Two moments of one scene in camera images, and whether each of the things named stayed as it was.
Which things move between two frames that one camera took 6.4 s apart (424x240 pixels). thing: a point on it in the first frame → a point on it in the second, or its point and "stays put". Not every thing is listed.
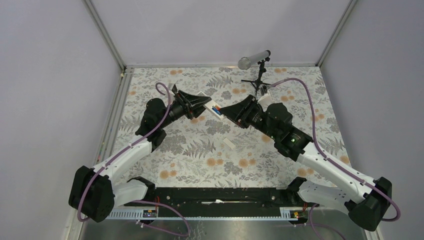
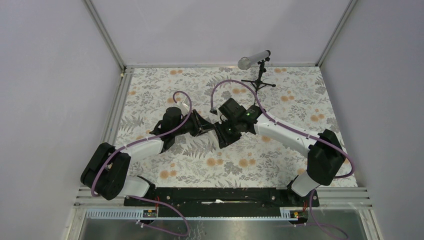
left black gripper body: (182, 107) → (196, 128)
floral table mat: (206, 152) stays put
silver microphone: (245, 63) stays put
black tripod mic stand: (258, 82) stays put
